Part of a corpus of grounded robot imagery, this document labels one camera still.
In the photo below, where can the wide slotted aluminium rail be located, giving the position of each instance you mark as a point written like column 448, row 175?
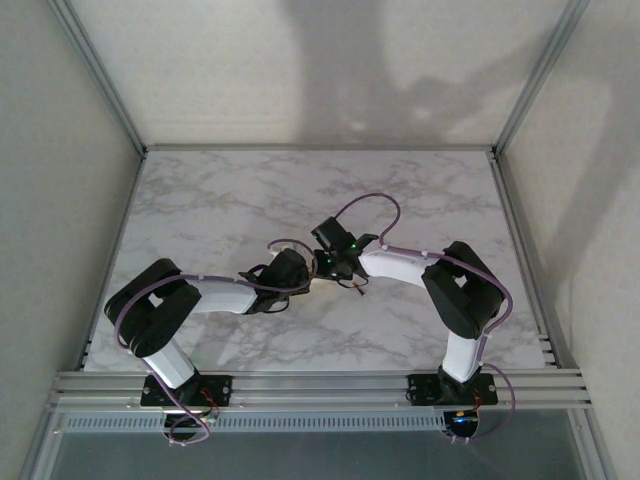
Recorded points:
column 320, row 387

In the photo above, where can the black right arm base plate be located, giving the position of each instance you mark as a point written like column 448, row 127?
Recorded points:
column 422, row 390

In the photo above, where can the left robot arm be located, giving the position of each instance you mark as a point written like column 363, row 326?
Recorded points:
column 225, row 297

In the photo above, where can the aluminium side rail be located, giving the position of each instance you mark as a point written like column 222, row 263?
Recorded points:
column 521, row 250
column 128, row 200

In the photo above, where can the aluminium frame post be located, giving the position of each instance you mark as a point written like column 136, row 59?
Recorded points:
column 540, row 75
column 44, row 445
column 592, row 445
column 95, row 75

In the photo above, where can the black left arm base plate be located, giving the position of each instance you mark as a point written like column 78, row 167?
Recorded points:
column 220, row 390

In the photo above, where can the aluminium frame beam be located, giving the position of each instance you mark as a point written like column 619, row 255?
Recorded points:
column 320, row 148

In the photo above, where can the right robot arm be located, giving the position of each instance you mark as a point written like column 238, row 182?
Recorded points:
column 395, row 265

